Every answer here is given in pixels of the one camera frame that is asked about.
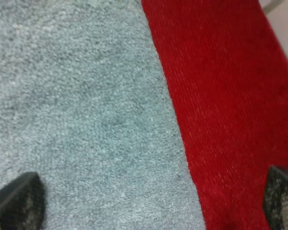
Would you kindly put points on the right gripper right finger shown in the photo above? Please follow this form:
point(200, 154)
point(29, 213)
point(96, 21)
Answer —
point(275, 202)

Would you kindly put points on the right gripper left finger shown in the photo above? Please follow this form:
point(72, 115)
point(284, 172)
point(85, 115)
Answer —
point(23, 203)

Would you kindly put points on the grey towel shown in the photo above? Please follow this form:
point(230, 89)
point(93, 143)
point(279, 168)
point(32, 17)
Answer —
point(84, 102)

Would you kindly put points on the red velvet tablecloth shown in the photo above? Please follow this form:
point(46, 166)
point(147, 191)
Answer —
point(228, 80)

